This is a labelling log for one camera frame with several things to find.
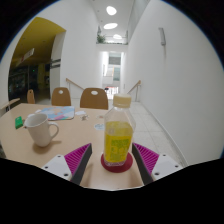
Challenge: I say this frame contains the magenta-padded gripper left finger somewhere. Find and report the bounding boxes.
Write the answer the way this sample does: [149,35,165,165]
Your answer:
[41,142,94,186]

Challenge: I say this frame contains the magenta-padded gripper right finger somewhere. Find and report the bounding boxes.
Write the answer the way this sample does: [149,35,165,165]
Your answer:
[131,142,184,186]

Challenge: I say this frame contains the clear bottle with yellow label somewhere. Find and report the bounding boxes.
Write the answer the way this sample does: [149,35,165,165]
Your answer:
[102,93,137,168]

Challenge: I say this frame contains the flat round red coaster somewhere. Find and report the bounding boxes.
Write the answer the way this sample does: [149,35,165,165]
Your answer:
[100,151,135,174]

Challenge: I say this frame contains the round white sticker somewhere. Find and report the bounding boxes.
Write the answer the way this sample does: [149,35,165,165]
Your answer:
[93,123,106,132]

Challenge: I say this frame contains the beige ceramic mug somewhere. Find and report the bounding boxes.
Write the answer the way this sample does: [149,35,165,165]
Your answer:
[23,113,61,149]

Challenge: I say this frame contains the wooden chair with oval cutout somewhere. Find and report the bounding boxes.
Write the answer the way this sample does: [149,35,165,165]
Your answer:
[50,86,72,107]
[79,87,110,111]

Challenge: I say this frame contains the small green box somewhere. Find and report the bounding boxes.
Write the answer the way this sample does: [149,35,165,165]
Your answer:
[14,115,25,130]

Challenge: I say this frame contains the wooden stair handrail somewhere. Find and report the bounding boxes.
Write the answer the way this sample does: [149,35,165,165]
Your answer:
[127,79,142,102]
[65,77,85,91]

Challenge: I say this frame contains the small wooden chair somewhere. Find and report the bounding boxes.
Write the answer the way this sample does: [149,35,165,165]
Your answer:
[26,88,36,105]

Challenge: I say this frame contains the small wooden side table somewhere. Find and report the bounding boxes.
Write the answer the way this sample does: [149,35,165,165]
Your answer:
[0,97,21,115]

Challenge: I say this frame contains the white hanging sign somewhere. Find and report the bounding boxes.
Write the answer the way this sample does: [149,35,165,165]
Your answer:
[21,47,36,66]

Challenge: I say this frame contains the green potted plant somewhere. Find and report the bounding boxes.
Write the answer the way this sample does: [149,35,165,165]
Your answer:
[96,33,107,45]

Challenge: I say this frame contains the oval ceiling lights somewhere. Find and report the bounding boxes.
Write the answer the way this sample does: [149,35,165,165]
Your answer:
[102,5,124,41]

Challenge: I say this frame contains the dark wall sign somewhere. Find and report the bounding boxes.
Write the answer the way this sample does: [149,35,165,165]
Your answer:
[49,58,62,70]

